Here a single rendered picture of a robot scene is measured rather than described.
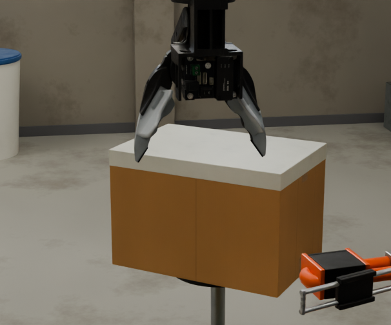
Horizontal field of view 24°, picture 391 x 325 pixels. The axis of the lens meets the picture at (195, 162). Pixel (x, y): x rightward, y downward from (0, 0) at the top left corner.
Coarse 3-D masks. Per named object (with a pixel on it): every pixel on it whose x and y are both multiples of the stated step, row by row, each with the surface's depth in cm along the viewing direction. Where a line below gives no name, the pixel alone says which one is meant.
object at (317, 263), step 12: (324, 252) 149; (336, 252) 149; (348, 252) 149; (312, 264) 145; (324, 264) 144; (336, 264) 144; (348, 264) 144; (360, 264) 144; (324, 276) 142; (336, 276) 143
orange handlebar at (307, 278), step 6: (372, 258) 151; (378, 258) 151; (384, 258) 151; (372, 264) 150; (378, 264) 150; (384, 264) 150; (306, 270) 146; (378, 270) 146; (300, 276) 146; (306, 276) 144; (312, 276) 144; (378, 276) 146; (384, 276) 146; (390, 276) 146; (306, 282) 144; (312, 282) 143; (318, 282) 143
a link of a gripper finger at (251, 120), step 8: (248, 96) 108; (232, 104) 108; (240, 104) 108; (248, 104) 109; (240, 112) 109; (248, 112) 106; (256, 112) 109; (248, 120) 109; (256, 120) 105; (248, 128) 110; (256, 128) 109; (264, 128) 106; (256, 136) 110; (264, 136) 110; (256, 144) 110; (264, 144) 110; (264, 152) 111
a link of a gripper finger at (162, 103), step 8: (160, 88) 107; (160, 96) 107; (168, 96) 105; (152, 104) 107; (160, 104) 106; (168, 104) 107; (152, 112) 107; (160, 112) 105; (168, 112) 107; (144, 120) 107; (152, 120) 105; (160, 120) 108; (136, 128) 108; (144, 128) 107; (152, 128) 103; (136, 136) 108; (144, 136) 106; (136, 144) 108; (144, 144) 108; (136, 152) 108; (144, 152) 108; (136, 160) 108
